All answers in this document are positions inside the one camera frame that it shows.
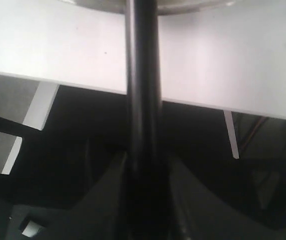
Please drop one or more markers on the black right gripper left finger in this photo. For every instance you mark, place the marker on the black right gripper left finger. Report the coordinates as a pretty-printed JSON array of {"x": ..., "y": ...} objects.
[{"x": 99, "y": 215}]

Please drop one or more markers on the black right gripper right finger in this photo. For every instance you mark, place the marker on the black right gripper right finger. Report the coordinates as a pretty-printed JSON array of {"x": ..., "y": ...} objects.
[{"x": 198, "y": 214}]

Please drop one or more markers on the white table leg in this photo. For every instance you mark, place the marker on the white table leg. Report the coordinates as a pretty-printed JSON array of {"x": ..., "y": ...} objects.
[
  {"x": 231, "y": 133},
  {"x": 36, "y": 118}
]

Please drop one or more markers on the round steel plate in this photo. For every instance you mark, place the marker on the round steel plate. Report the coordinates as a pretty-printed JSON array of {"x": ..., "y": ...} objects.
[{"x": 165, "y": 7}]

